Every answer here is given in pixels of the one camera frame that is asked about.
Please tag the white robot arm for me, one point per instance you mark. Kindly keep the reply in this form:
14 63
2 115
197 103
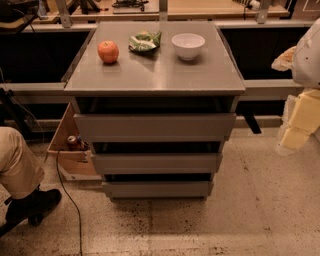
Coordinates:
306 59

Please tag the grey metal rail frame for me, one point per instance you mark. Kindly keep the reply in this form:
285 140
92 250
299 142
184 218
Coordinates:
46 56

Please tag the white bowl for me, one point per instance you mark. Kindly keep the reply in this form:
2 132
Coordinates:
187 46

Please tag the green chip bag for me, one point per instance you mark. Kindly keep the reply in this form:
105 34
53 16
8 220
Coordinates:
144 41

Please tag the grey top drawer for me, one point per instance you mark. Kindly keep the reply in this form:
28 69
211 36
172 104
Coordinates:
154 127

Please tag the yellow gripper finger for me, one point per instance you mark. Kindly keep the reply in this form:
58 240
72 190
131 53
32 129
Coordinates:
301 119
284 61

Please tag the grey drawer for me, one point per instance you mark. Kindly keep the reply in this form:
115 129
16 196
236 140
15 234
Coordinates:
156 163
157 189
154 127

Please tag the grey bottom drawer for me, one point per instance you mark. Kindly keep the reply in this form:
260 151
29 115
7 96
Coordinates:
157 189

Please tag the grey drawer cabinet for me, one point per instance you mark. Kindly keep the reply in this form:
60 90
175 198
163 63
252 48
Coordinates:
156 82

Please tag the red soda can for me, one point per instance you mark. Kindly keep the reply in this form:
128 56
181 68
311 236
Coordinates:
73 143

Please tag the red apple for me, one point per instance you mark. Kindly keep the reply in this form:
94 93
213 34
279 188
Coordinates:
108 51

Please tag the person leg beige trousers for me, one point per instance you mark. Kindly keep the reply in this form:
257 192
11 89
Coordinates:
20 171

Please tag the wooden workbench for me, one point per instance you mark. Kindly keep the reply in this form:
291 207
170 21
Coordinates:
177 10

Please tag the wooden box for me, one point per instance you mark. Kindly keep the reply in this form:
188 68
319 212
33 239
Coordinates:
74 161

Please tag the black shoe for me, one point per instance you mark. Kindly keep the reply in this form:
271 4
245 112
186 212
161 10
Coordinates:
37 203

